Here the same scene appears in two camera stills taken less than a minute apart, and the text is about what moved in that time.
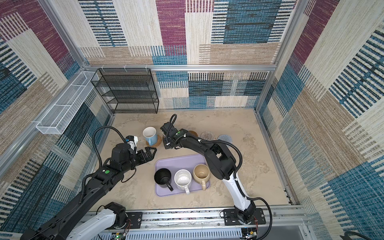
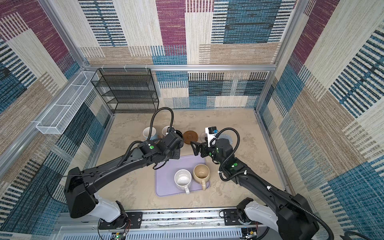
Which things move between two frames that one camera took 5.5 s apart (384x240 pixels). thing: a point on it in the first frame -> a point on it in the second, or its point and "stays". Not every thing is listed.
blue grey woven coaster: [224, 137] stays
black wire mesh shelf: [127, 90] stays
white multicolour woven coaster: [207, 135] stays
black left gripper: [149, 156] -> [177, 156]
